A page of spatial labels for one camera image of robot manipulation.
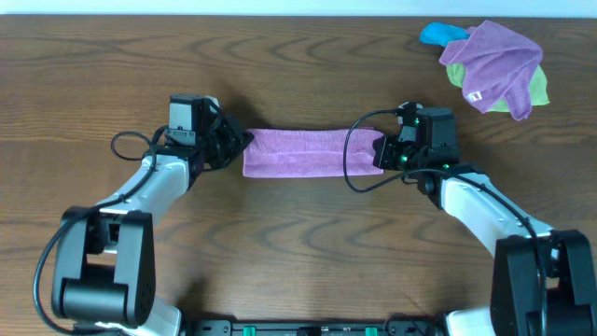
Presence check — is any pink microfiber cloth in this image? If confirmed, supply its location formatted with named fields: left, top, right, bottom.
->
left=243, top=128, right=383, bottom=178

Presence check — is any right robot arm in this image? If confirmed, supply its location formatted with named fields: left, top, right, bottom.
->
left=373, top=102, right=596, bottom=336

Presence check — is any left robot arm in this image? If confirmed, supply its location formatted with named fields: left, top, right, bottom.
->
left=38, top=104, right=254, bottom=335

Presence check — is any green cloth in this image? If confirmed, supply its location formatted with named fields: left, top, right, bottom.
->
left=446, top=63, right=549, bottom=113

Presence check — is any purple cloth with label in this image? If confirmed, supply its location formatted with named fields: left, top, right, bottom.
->
left=439, top=21, right=543, bottom=120

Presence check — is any blue cloth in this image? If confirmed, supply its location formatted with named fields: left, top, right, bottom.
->
left=419, top=22, right=470, bottom=47

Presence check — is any right black cable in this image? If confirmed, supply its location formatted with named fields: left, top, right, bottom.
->
left=342, top=108, right=549, bottom=336

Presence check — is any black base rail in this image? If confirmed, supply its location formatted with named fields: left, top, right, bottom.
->
left=179, top=317, right=447, bottom=336

